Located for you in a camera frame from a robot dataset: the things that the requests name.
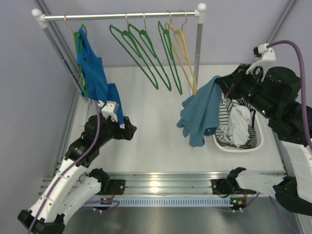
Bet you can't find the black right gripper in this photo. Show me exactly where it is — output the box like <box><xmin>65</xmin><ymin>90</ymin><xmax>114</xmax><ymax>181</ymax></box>
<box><xmin>215</xmin><ymin>63</ymin><xmax>275</xmax><ymax>118</ymax></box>

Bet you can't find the teal blue tank top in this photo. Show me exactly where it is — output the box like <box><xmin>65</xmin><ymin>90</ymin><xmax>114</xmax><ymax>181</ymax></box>
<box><xmin>176</xmin><ymin>75</ymin><xmax>222</xmax><ymax>147</ymax></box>

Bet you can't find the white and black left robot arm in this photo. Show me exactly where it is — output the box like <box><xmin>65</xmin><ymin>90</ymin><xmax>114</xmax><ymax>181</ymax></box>
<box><xmin>18</xmin><ymin>114</ymin><xmax>137</xmax><ymax>234</ymax></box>

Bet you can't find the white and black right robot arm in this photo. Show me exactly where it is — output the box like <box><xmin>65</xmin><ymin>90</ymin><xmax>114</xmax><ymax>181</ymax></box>
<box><xmin>215</xmin><ymin>64</ymin><xmax>312</xmax><ymax>216</ymax></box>

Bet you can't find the bright blue tank top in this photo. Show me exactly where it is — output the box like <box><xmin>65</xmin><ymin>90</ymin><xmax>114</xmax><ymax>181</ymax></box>
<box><xmin>77</xmin><ymin>25</ymin><xmax>124</xmax><ymax>127</ymax></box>

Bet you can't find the yellow hanger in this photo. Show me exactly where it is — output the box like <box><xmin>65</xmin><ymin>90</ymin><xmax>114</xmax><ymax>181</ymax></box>
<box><xmin>165</xmin><ymin>10</ymin><xmax>197</xmax><ymax>95</ymax></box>

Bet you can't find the green hanger with blue top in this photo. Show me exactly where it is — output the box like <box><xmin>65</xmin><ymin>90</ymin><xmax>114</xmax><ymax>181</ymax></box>
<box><xmin>64</xmin><ymin>15</ymin><xmax>88</xmax><ymax>97</ymax></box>

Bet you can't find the black and white striped garment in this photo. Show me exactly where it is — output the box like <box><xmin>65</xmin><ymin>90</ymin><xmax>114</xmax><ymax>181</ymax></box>
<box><xmin>215</xmin><ymin>95</ymin><xmax>256</xmax><ymax>149</ymax></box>

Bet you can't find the white plastic laundry basket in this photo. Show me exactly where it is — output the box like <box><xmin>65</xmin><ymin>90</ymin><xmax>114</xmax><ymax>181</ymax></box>
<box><xmin>212</xmin><ymin>95</ymin><xmax>264</xmax><ymax>153</ymax></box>

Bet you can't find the silver and white clothes rack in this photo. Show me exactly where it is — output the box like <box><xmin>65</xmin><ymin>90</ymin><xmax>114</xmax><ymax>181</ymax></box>
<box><xmin>31</xmin><ymin>2</ymin><xmax>207</xmax><ymax>105</ymax></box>

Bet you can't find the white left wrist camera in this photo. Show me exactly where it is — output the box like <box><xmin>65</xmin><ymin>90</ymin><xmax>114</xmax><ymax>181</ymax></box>
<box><xmin>98</xmin><ymin>100</ymin><xmax>119</xmax><ymax>122</ymax></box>

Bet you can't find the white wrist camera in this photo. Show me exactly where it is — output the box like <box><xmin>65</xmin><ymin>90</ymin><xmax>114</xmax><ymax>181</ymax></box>
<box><xmin>246</xmin><ymin>43</ymin><xmax>276</xmax><ymax>75</ymax></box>
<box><xmin>98</xmin><ymin>100</ymin><xmax>119</xmax><ymax>122</ymax></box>

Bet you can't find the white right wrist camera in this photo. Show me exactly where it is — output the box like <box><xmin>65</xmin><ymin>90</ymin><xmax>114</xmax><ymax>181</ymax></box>
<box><xmin>246</xmin><ymin>43</ymin><xmax>276</xmax><ymax>75</ymax></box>

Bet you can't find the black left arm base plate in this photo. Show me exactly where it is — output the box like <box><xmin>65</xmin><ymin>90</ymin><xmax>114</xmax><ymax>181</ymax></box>
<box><xmin>107</xmin><ymin>179</ymin><xmax>126</xmax><ymax>195</ymax></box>

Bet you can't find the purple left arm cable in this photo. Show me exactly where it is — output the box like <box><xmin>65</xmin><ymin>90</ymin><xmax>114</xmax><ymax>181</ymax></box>
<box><xmin>25</xmin><ymin>101</ymin><xmax>120</xmax><ymax>234</ymax></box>

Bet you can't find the aluminium mounting rail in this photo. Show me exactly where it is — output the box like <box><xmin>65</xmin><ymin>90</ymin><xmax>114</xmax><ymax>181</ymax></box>
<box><xmin>40</xmin><ymin>172</ymin><xmax>288</xmax><ymax>208</ymax></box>

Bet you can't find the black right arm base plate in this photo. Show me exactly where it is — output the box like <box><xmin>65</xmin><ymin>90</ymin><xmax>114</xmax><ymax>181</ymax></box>
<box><xmin>211</xmin><ymin>179</ymin><xmax>234</xmax><ymax>198</ymax></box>

